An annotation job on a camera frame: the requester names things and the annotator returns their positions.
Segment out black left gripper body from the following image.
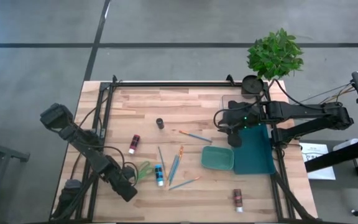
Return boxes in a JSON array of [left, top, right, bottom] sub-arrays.
[[103, 155, 139, 203]]

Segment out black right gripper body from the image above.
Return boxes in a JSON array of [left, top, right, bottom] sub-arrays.
[[221, 100, 262, 133]]

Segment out green handled scissors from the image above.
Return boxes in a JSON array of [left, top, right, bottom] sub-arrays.
[[136, 161, 154, 182]]

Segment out blue paint bottle white cap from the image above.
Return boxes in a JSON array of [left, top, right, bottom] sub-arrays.
[[154, 164, 165, 187]]

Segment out red paint bottle white cap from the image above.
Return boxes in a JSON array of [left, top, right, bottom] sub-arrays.
[[128, 134, 141, 155]]

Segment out brown paint bottle white cap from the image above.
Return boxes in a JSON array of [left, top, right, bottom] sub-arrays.
[[232, 188, 244, 213]]

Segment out clear plastic container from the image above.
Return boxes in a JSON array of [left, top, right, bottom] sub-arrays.
[[221, 94, 272, 124]]

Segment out large teal plastic tray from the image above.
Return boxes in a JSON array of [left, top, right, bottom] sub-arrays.
[[232, 123, 276, 175]]

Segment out small green plastic tray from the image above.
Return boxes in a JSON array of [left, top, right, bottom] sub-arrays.
[[201, 146, 234, 171]]

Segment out black plant pot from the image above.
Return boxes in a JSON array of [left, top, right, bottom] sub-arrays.
[[241, 74, 264, 100]]

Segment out green leafy plant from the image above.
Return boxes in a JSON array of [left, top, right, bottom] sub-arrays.
[[246, 27, 304, 81]]

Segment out white printed paper sheet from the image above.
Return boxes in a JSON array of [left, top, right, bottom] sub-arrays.
[[300, 142, 336, 180]]

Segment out white box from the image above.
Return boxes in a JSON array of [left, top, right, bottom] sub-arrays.
[[333, 138, 358, 152]]

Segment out black left wrist camera cable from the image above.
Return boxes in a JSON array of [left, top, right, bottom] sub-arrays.
[[85, 143, 140, 187]]

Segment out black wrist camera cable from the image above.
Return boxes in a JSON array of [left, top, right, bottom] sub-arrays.
[[85, 143, 140, 187], [213, 79, 323, 128]]

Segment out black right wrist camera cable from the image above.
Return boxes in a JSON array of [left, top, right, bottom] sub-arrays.
[[213, 79, 323, 128]]

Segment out black cable bundle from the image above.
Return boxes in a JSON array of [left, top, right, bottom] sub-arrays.
[[50, 174, 101, 221], [272, 170, 321, 223]]

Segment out black metal table frame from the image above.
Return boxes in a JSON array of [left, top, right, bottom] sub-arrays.
[[50, 74, 319, 223]]

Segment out loose cables beside table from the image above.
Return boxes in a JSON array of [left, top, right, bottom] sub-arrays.
[[300, 82, 356, 105]]

